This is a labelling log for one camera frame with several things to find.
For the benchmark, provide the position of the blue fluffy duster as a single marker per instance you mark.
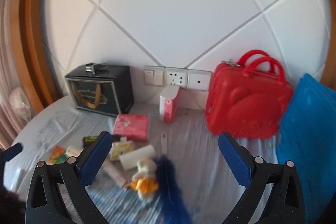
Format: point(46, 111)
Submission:
point(173, 207)

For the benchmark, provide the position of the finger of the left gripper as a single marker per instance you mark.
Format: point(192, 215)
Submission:
point(11, 152)

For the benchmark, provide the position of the blue plastic storage bin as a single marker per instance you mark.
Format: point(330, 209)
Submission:
point(307, 138)

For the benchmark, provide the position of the white wall switch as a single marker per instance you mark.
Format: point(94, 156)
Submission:
point(154, 75)

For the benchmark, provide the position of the pink tissue pack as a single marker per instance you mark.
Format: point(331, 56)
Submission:
point(168, 103)
point(134, 127)

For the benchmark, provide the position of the green yellow small box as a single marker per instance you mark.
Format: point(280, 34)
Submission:
point(88, 140)

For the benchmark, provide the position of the white tissue roll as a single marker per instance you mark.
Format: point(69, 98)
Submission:
point(129, 160)

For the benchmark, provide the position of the white power socket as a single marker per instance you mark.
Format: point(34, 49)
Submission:
point(176, 77)

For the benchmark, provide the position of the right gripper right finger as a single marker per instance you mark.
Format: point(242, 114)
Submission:
point(285, 203)

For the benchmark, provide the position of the orange green snack packet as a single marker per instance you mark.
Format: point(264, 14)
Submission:
point(57, 156)

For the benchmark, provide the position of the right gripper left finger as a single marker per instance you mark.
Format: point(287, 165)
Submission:
point(45, 203)

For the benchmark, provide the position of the metal clip on box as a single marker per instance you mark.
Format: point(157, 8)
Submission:
point(94, 67)

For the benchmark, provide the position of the black gift box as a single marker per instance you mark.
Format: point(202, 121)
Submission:
point(108, 92)

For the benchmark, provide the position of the red bear plastic case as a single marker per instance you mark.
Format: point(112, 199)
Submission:
point(248, 98)

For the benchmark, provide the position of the white duck plush toy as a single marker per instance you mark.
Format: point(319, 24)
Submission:
point(144, 182)

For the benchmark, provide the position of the white cream tube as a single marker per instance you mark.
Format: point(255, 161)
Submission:
point(115, 174)

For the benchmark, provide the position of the beige curtain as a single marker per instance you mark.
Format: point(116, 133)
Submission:
point(15, 107)

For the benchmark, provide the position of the yellow green wipes pack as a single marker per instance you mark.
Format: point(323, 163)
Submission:
point(120, 148)

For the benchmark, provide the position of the small white plastic spatula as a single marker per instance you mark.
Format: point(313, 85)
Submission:
point(164, 140)

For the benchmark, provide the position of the white blank wall plate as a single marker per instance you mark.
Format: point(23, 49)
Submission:
point(199, 80)

